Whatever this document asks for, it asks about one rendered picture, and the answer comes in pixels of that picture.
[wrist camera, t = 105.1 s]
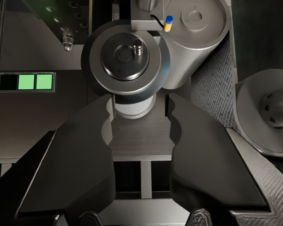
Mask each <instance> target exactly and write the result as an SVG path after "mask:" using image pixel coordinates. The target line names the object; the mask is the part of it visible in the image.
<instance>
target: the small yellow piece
mask: <svg viewBox="0 0 283 226"><path fill-rule="evenodd" d="M150 16H151V17H154V18H155V19H156V20H157V22H158V23H159V24H160V26H161V27H162V28H163V29H164V30H165V31H166V32H168V31H170V29H171V25H172V21H173V17H172V16H167V18H166V21H165V25H163V24H162V23H161V22H160V20H159V19H158V18H157V17H156V16H155V15H153V14H151V15H150Z"/></svg>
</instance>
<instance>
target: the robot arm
mask: <svg viewBox="0 0 283 226"><path fill-rule="evenodd" d="M114 117H116V114H115V96H114V95H111V94H105V95H103V96H102V97H100V98H98V99H97V100H95V101H94V102H92V103H90V104H89V105H87V106H85V107H84V108H82V109H81V110H79V111H78V112H76V113H75V114H73V115H72V116H71V117H70V118H68V119H67V120H66V121H65V122H64V123H63V124H62V125H61V126H60V127H59V128H58V129H57V130H50V131H49V132H47V133H46V134H45V135H44V136H43V137H42V138H41V139H40V140H39V141H38V142H37V143H36V144H35V145H34V146H33V147H32V148H31V149H30V150H29V151H28V152H27V153H25V154H24V155H23V156H22V157H21V158H20V159H19V160H18V161H17V162H16V163H15V164H14V165H13V166H12V167H11V168H10V169H9V170H8V171H7V172H6V173H5V174H3V175H2V176H1V177H0V226H104V224H103V222H102V220H101V218H100V216H99V213H100V212H101V211H102V210H104V209H105V208H106V207H108V206H109V205H110V204H111V203H112V202H113V201H114V199H115V195H116V192H115V170H114V163H113V156H112V149H111V148H110V147H109V146H108V144H109V143H110V141H111V140H112V138H113V137H112V129H111V121H112V120H113V118H114ZM165 117H168V119H169V120H170V122H171V126H170V136H169V137H170V139H171V140H172V141H173V142H174V144H175V146H174V147H173V149H172V158H171V166H170V174H169V181H170V196H171V198H172V199H173V201H174V202H176V203H177V204H178V205H180V206H181V207H182V208H184V209H185V210H187V211H188V212H190V214H189V216H188V219H187V221H186V224H185V226H283V172H282V171H281V170H280V169H279V168H278V167H277V166H276V165H274V164H273V163H272V162H271V161H270V160H269V159H268V158H266V157H265V156H264V155H263V154H262V153H261V152H259V151H258V150H257V149H256V148H255V147H254V146H253V145H251V144H250V143H249V142H248V141H247V140H246V139H245V138H244V137H243V136H241V135H240V134H239V133H238V132H237V131H236V130H235V129H233V128H232V127H224V126H223V125H222V124H221V123H220V122H219V121H218V120H217V119H216V118H214V117H213V116H212V115H211V114H209V113H208V112H206V111H205V110H203V109H202V108H200V107H198V106H197V105H195V104H193V103H191V102H189V101H188V100H186V99H184V98H182V97H180V96H179V95H177V94H175V93H170V94H166V95H165Z"/></svg>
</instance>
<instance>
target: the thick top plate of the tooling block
mask: <svg viewBox="0 0 283 226"><path fill-rule="evenodd" d="M26 1H27V2H28V3H29V5H30V6H31V7H32V8H33V9H34V10H35V12H36V13H37V14H38V15H39V17H40V18H41V19H42V20H43V21H44V23H45V24H46V25H47V26H48V28H49V29H50V30H51V31H52V32H53V33H54V35H55V36H56V37H57V38H58V39H59V41H60V42H61V43H62V44H63V39H62V38H63V37H64V36H68V37H71V38H72V39H73V40H74V41H73V45H85V43H86V41H87V39H88V33H89V26H88V23H87V21H86V19H85V17H84V14H83V12H82V10H81V8H80V0H26Z"/></svg>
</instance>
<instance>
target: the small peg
mask: <svg viewBox="0 0 283 226"><path fill-rule="evenodd" d="M133 52H134V54H135V55H136V56H140V55H141V54H142V53H143V41H142V40H141V39H135V40H134V42H133Z"/></svg>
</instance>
